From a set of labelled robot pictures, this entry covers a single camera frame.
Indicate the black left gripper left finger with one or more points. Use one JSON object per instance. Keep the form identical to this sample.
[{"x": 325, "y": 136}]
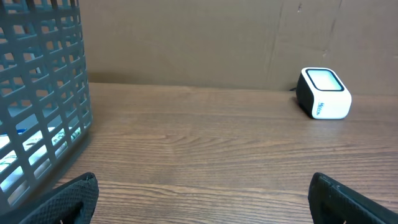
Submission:
[{"x": 72, "y": 202}]

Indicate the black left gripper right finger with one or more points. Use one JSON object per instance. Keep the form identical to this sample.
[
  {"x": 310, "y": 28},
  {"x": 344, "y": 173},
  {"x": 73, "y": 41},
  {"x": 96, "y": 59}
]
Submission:
[{"x": 333, "y": 202}]

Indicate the white barcode scanner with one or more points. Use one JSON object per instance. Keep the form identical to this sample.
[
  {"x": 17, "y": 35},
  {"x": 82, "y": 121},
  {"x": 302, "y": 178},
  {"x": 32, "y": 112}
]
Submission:
[{"x": 321, "y": 94}]

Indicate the grey plastic mesh basket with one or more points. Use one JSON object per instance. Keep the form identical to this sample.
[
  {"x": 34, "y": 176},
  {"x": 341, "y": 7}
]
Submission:
[{"x": 45, "y": 98}]

